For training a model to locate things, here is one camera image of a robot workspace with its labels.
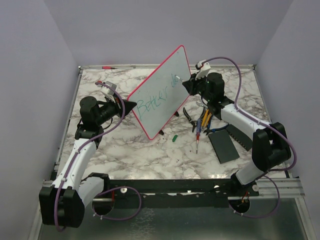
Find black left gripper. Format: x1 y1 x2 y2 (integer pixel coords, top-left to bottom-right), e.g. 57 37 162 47
97 93 138 125

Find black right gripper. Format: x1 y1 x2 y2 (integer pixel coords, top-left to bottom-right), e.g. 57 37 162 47
182 72 212 103

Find pink framed whiteboard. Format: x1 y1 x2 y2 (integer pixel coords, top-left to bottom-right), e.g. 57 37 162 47
127 45 191 140

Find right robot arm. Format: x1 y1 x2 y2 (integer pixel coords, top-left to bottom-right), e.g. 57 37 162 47
182 72 292 196

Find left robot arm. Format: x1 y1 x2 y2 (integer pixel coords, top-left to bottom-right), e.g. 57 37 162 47
39 96 137 232

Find silver open-end wrench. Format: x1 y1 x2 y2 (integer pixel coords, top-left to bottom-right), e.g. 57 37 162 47
196 101 208 109

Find yellow black utility knife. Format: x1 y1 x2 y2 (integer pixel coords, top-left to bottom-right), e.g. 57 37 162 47
201 109 212 128

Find blue transparent screwdriver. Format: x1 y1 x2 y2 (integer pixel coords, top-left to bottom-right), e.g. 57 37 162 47
195 118 202 154

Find black flat box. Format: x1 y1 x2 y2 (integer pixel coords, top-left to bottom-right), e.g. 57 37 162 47
208 129 240 164

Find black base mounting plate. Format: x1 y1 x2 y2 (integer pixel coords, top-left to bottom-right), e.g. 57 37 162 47
93 177 259 209

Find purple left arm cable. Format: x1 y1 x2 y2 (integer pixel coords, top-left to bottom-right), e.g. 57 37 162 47
54 81 143 233

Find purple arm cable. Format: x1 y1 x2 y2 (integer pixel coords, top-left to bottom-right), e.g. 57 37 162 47
54 81 143 233
199 56 298 220

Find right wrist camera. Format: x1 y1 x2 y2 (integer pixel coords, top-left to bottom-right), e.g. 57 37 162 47
195 59 211 81

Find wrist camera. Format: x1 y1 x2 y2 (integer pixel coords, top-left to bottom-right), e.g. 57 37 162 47
98 81 117 103
195 59 211 81

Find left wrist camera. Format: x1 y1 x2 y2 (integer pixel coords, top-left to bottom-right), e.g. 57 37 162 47
98 81 117 103

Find black grey handled pliers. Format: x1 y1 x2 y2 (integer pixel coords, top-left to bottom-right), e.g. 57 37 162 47
182 107 197 132

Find red marker at wall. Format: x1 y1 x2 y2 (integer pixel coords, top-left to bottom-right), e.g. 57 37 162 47
101 66 117 70

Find blue handled pliers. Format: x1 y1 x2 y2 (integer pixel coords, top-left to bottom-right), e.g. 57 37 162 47
202 112 230 137

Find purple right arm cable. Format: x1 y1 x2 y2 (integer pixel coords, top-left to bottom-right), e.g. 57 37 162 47
199 56 298 220

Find black network switch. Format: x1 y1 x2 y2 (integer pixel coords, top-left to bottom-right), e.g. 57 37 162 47
226 124 253 152

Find aluminium frame rail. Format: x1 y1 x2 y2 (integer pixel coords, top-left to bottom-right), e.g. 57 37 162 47
257 178 305 199

